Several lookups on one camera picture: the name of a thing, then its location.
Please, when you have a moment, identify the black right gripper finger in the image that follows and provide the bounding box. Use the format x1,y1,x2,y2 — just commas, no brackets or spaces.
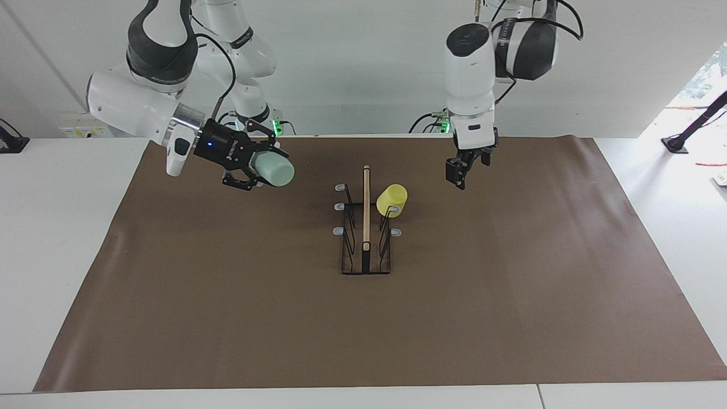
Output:
222,169,264,191
244,119,290,156

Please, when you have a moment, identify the pale green plastic cup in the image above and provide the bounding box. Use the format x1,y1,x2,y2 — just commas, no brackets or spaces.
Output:
250,149,296,188

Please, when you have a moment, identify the yellow plastic cup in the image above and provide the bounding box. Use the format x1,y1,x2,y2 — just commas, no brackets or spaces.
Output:
376,183,408,218

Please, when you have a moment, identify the brown table mat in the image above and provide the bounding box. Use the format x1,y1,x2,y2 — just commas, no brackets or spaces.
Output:
33,135,727,393

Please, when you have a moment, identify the black desk clamp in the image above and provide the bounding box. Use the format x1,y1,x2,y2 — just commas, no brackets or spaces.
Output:
0,118,30,154

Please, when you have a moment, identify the black right base cable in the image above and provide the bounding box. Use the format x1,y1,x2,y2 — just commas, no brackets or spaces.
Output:
214,110,239,137

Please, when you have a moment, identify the black base cable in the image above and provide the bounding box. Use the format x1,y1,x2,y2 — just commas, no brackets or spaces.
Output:
409,108,452,135
214,110,239,137

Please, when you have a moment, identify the black left base cable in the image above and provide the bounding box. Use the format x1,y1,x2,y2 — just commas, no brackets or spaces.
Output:
409,108,452,135

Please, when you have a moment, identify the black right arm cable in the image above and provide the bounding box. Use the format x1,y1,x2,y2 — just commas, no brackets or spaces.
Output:
190,14,237,123

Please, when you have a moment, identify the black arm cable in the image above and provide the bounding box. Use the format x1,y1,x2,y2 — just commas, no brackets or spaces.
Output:
474,0,584,106
190,14,237,123

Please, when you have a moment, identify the black wire cup rack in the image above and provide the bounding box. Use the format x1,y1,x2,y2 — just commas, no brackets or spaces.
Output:
333,165,402,277

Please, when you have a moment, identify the white wall socket box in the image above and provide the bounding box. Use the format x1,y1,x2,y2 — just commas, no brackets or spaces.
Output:
60,114,117,139

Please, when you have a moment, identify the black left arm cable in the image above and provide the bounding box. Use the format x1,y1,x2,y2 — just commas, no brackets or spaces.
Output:
474,0,584,106

